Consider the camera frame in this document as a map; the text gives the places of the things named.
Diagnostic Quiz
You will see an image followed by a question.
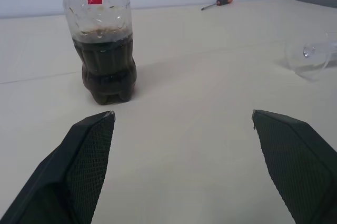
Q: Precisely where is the clear plastic bottle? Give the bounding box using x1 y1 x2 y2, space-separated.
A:
285 33 337 81

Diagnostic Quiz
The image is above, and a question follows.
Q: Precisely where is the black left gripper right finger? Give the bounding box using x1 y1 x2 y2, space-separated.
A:
252 109 337 224

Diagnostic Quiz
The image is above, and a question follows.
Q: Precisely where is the orange black handled screwdriver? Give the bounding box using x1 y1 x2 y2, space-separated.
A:
201 0 234 11

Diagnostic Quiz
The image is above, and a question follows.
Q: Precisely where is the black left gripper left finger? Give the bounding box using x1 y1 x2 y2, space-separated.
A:
0 110 116 224

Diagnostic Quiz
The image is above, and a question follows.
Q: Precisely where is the plastic cola bottle red label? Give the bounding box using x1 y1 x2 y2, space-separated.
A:
62 0 137 105

